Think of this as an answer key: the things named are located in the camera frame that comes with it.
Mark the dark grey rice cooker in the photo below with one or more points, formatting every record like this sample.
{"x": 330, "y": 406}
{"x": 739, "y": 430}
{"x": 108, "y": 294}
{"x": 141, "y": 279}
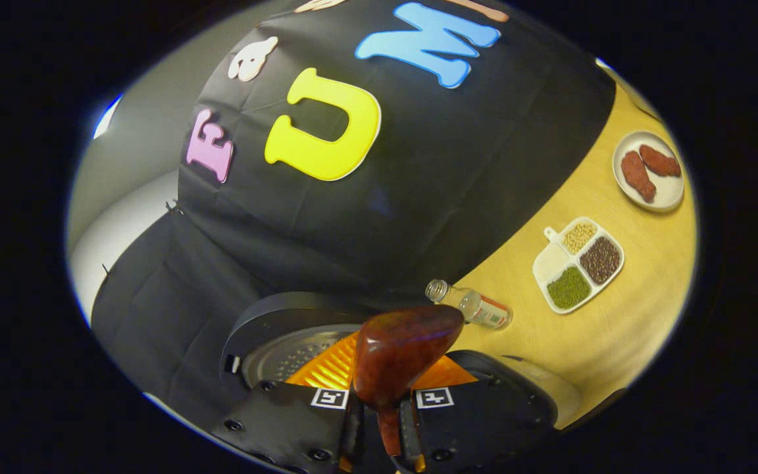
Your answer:
{"x": 267, "y": 316}

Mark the green mung beans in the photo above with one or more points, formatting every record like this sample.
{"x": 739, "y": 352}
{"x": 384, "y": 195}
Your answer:
{"x": 568, "y": 288}

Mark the dark wooden spoon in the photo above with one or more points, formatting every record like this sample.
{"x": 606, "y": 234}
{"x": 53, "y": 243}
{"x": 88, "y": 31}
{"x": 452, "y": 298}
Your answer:
{"x": 405, "y": 349}

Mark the yellow soybeans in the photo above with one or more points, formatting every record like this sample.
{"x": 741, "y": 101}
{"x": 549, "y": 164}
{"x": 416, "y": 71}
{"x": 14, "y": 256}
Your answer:
{"x": 580, "y": 237}

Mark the black backdrop cloth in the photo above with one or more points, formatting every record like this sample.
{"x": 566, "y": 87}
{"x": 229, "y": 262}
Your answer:
{"x": 418, "y": 164}

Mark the small glass bottle red label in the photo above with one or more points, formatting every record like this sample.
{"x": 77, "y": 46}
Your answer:
{"x": 478, "y": 308}

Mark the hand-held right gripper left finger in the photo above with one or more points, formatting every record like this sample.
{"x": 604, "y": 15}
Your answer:
{"x": 287, "y": 421}

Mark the long red meat piece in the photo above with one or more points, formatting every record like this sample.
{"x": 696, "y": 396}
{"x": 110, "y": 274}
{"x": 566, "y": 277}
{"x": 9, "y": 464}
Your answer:
{"x": 637, "y": 176}

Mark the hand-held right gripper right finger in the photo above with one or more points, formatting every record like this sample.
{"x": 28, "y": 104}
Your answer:
{"x": 478, "y": 421}

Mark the dark red beans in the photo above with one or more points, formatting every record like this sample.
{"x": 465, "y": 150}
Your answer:
{"x": 600, "y": 260}

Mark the round white plate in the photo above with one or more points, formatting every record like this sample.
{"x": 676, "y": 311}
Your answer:
{"x": 668, "y": 194}

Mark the white divided dish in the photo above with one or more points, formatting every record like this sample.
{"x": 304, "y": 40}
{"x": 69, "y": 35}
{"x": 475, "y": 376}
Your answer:
{"x": 550, "y": 260}

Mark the short red meat piece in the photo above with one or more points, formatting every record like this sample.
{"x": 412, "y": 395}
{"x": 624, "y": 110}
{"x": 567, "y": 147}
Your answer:
{"x": 660, "y": 161}

